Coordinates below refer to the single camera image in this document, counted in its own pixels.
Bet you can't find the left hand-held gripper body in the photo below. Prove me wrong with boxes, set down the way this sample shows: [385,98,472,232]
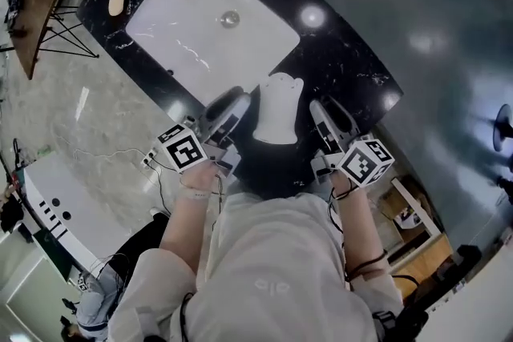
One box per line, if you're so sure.
[157,107,242,179]

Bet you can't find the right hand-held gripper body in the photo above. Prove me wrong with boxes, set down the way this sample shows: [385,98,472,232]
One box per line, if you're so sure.
[310,119,396,188]

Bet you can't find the white ridged object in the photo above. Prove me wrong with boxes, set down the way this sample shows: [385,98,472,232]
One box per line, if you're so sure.
[252,72,305,145]

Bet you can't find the person's right forearm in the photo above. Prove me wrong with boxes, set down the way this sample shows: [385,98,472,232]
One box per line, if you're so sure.
[330,171,389,285]

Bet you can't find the person's left forearm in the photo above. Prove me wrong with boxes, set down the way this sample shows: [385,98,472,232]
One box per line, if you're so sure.
[159,160,221,253]

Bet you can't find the white power strip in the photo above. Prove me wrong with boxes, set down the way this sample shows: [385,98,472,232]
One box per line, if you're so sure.
[141,147,160,170]

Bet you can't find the pale wristband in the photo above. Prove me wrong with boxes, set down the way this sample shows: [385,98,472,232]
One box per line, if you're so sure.
[179,186,212,203]

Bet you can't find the white sink basin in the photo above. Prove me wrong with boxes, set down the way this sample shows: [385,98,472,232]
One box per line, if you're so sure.
[125,0,301,106]

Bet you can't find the black trouser leg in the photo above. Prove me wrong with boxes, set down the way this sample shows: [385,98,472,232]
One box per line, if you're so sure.
[115,211,171,277]

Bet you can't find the wooden cabinet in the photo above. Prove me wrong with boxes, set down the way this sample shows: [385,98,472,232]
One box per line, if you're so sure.
[377,175,454,280]

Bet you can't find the person's white shirt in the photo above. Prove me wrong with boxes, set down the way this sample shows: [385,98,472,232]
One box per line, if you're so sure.
[107,191,406,342]

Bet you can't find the black round stand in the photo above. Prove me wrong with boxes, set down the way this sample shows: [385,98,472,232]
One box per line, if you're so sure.
[491,103,513,154]

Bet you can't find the wooden table with black legs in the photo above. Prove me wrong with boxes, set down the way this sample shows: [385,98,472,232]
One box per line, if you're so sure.
[6,0,101,82]

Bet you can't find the black floor cable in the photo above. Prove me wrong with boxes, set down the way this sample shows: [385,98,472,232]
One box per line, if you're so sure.
[151,163,171,215]

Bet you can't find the white floor cable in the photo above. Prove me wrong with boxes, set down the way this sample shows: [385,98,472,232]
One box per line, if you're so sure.
[50,127,150,167]

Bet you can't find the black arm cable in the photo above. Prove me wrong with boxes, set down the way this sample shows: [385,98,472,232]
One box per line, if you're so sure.
[328,187,390,285]

